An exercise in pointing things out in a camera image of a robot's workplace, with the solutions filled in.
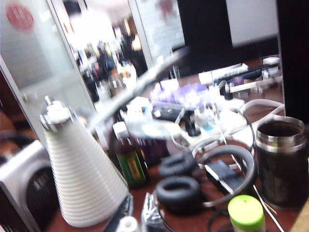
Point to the silver speaker black grille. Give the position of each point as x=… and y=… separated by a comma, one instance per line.
x=14, y=174

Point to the white ribbed cone vase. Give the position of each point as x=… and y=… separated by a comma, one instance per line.
x=84, y=181

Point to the dark mug steel rim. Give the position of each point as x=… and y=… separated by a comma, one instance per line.
x=280, y=169

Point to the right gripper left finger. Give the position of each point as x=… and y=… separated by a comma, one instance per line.
x=116, y=224

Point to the black headphones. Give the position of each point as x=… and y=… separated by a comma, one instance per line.
x=178, y=193

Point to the black AOC monitor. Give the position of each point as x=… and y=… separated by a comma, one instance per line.
x=205, y=36

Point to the green lid glass jar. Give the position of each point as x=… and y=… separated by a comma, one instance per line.
x=246, y=210

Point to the white power strip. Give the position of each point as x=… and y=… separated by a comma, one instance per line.
x=154, y=129

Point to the brown bottle green label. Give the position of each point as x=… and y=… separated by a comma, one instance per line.
x=130, y=166

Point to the long white pen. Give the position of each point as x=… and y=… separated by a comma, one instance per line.
x=135, y=90

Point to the red round door sticker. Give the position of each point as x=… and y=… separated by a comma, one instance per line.
x=19, y=18

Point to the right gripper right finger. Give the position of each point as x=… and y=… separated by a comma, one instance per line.
x=153, y=217

